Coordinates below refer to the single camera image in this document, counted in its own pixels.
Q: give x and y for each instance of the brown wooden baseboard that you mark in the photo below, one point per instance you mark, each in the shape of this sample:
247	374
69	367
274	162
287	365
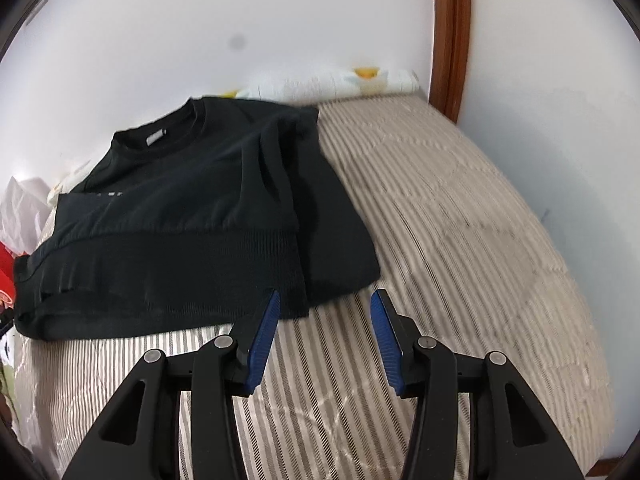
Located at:
602	469

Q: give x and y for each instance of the red paper bag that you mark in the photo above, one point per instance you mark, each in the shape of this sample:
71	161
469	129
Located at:
6	270

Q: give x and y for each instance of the floral pillow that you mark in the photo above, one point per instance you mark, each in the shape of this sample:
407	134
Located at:
325	82

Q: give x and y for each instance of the brown wooden door frame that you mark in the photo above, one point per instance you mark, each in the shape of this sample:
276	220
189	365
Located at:
452	35

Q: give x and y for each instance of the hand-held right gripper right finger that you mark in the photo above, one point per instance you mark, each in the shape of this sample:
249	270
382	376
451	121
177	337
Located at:
385	335

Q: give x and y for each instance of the striped bed cover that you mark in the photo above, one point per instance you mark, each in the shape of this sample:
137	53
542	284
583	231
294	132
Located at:
450	235

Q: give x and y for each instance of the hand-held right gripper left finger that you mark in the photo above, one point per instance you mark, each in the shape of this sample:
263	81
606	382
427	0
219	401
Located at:
262	330

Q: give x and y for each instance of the black sweatshirt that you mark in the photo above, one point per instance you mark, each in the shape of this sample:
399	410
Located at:
200	210

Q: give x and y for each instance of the white plastic bag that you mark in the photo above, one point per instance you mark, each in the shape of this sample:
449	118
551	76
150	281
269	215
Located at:
25	210

